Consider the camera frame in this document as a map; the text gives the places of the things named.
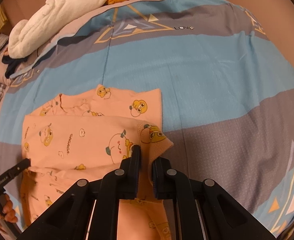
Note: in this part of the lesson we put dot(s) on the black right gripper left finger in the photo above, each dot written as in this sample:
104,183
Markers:
89,209

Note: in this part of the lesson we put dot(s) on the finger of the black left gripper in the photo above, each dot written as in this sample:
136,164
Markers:
20,167

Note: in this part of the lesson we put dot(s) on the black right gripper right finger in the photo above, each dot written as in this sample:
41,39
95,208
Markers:
203,209

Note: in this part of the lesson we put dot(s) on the pink cartoon print baby garment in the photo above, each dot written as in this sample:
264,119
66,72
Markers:
87,135

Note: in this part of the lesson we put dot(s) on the dark navy clothing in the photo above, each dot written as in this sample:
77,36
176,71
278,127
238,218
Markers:
12,64

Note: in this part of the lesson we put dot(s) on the person's left hand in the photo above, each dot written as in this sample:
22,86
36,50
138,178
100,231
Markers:
8,213

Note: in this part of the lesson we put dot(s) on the lilac pillow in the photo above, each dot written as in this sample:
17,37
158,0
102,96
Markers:
30,59

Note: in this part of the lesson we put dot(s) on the blue grey patterned duvet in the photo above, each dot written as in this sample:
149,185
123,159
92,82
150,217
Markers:
227,93

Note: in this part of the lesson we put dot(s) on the white fluffy blanket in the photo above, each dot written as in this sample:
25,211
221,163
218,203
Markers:
28,35

